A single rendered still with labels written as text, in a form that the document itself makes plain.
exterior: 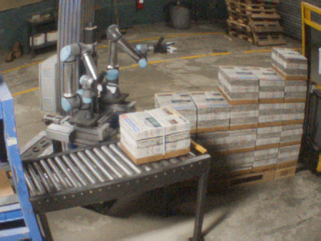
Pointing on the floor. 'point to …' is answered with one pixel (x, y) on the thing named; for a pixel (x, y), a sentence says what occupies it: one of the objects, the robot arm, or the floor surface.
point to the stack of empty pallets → (241, 23)
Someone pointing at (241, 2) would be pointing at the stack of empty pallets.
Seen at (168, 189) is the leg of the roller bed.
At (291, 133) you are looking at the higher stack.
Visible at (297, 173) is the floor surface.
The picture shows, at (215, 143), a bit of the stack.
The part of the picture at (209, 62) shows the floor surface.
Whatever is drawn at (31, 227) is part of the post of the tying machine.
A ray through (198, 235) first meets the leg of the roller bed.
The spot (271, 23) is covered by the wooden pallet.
